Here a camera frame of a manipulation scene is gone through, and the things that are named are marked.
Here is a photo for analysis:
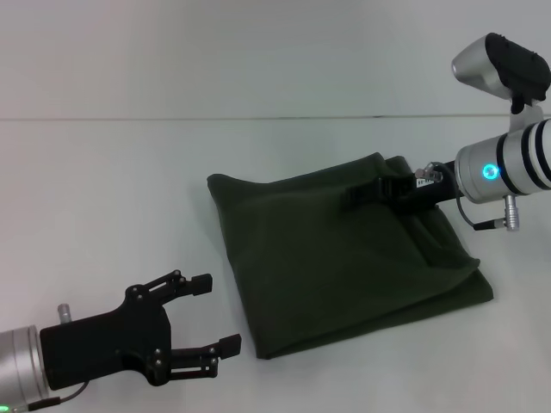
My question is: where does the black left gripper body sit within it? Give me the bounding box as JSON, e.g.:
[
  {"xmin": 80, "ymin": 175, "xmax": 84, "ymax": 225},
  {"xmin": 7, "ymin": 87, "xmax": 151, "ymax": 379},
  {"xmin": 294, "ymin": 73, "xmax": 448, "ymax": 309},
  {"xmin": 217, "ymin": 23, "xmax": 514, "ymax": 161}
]
[{"xmin": 39, "ymin": 283, "xmax": 174, "ymax": 386}]

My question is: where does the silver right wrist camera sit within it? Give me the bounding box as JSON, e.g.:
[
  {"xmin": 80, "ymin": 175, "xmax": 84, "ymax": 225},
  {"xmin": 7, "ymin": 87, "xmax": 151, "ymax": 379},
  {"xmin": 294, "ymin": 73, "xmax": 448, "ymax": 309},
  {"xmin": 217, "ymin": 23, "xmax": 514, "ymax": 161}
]
[{"xmin": 450, "ymin": 32, "xmax": 551, "ymax": 133}]

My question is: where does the right gripper cable silver plug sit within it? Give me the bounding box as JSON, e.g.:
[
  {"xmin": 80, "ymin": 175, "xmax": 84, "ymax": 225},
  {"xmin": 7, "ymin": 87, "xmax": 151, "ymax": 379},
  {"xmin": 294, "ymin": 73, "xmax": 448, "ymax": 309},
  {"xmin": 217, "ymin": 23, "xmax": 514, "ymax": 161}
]
[{"xmin": 414, "ymin": 161, "xmax": 523, "ymax": 233}]

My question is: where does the dark green shirt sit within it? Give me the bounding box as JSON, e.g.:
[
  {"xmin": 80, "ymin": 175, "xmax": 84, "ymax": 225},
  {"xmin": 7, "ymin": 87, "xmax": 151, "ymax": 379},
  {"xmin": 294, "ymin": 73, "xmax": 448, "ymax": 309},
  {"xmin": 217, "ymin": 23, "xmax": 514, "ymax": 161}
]
[{"xmin": 206, "ymin": 151, "xmax": 494, "ymax": 361}]

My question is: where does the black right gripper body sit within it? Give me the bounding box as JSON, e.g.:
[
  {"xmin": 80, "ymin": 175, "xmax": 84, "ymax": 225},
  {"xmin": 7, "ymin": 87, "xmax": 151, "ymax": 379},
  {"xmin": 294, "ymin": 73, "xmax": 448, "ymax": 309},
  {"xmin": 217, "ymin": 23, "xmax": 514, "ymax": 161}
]
[{"xmin": 399, "ymin": 161, "xmax": 464, "ymax": 214}]

